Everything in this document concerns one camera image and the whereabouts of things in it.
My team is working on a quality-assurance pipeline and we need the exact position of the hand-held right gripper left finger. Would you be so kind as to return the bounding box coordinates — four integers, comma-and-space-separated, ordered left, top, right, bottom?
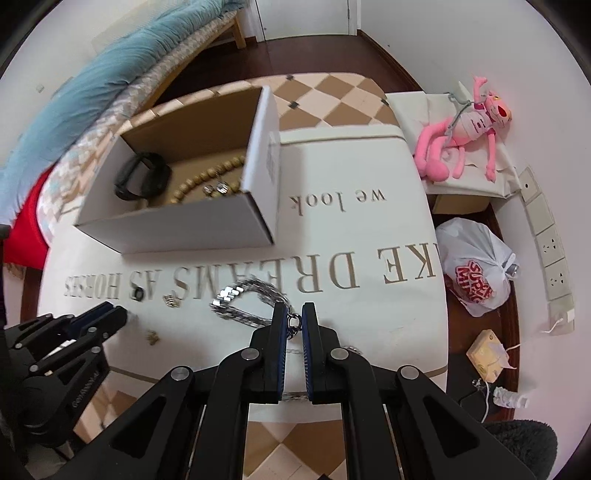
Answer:
76, 302, 290, 480

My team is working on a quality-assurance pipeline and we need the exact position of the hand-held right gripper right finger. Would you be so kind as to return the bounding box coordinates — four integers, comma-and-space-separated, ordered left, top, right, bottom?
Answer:
301, 302, 539, 480

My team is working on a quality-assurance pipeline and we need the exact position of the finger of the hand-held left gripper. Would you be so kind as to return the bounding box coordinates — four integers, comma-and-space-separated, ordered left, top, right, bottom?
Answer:
28, 305, 129, 385
14, 302, 117, 352

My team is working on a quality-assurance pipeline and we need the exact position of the silver chain bracelet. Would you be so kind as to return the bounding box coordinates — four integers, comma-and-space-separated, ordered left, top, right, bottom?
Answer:
210, 281, 365, 403

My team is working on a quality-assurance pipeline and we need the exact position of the white cardboard box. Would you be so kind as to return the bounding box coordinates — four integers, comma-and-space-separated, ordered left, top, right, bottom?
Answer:
74, 85, 282, 256

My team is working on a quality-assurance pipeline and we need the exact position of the red cloth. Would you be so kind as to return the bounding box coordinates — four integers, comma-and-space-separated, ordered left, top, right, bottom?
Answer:
6, 168, 57, 271

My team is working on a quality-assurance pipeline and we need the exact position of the black wristband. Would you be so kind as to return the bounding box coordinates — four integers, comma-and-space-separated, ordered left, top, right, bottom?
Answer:
113, 151, 173, 201

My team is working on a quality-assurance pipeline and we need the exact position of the white printed cloth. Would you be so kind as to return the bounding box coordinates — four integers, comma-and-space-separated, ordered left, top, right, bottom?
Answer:
37, 124, 450, 424

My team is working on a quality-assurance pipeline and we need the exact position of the cream plastic box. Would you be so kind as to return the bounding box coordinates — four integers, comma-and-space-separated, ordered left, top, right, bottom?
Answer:
465, 329, 508, 383

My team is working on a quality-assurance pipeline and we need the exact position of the white plastic bag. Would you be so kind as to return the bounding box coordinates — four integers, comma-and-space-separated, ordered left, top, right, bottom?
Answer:
435, 217, 519, 319

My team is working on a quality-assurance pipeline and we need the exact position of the crumpled white tissue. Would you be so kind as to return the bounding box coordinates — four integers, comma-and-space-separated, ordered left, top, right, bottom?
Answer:
492, 386, 530, 409

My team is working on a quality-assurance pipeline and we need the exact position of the brown cardboard box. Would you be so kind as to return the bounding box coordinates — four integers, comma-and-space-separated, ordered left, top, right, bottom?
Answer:
431, 193, 493, 216

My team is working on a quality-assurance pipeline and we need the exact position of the blue blanket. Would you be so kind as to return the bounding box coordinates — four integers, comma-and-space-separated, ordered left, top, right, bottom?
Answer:
0, 0, 232, 205

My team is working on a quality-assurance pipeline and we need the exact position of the dark fluffy cloth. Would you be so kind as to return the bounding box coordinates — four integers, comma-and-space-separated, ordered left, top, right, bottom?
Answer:
484, 418, 560, 480

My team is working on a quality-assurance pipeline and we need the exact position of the pink plush toy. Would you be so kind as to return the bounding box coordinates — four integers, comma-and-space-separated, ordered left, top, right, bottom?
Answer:
413, 76, 515, 182

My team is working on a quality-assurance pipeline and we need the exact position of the checkered tablecloth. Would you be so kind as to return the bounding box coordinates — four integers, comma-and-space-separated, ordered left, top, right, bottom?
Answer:
46, 72, 450, 480

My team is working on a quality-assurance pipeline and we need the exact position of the white cloth cover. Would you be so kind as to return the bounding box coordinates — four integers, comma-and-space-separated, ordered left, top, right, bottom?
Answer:
385, 91, 519, 200

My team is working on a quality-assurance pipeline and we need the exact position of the white door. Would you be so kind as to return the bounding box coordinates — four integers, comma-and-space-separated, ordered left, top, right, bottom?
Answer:
257, 0, 359, 41

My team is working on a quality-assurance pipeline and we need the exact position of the wooden bead necklace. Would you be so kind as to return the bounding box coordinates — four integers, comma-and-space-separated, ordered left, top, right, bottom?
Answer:
168, 155, 247, 206

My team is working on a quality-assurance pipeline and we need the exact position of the white cable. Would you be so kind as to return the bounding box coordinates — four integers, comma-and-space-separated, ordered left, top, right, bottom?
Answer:
471, 340, 523, 424

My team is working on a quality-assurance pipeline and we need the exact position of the row of wall sockets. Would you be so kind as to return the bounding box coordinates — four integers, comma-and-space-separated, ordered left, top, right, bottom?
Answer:
516, 167, 577, 334

